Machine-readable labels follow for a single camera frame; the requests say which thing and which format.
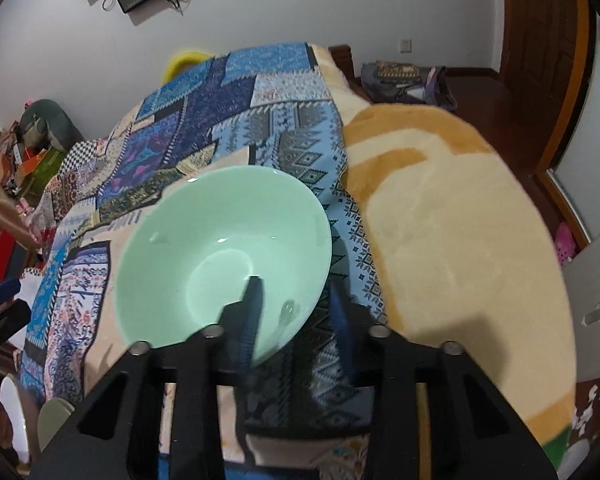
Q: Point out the red box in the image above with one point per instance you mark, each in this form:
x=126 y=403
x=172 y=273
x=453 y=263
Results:
x=13 y=257

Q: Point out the white wall socket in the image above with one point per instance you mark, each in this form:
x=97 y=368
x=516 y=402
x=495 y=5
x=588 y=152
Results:
x=406 y=46

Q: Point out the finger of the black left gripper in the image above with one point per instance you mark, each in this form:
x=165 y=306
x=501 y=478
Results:
x=0 y=292
x=13 y=318

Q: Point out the white bowl with dark spots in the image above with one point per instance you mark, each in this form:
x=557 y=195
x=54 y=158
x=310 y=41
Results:
x=11 y=401

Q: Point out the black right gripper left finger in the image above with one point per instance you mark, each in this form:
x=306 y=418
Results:
x=114 y=432

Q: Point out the patterned bag on floor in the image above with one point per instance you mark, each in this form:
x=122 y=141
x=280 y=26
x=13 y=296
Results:
x=406 y=83

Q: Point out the green cardboard box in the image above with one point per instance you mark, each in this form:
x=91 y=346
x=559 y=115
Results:
x=36 y=172

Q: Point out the mint green bowl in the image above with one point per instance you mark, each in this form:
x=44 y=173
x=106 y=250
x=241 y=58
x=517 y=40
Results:
x=194 y=252

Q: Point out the beige orange fleece blanket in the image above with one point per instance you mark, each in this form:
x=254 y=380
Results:
x=434 y=233

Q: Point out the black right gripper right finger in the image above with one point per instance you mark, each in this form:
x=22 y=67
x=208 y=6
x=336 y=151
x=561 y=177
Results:
x=435 y=414

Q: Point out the patchwork patterned bedspread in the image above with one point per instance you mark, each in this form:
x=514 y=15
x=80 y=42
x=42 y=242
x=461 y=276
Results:
x=303 y=416

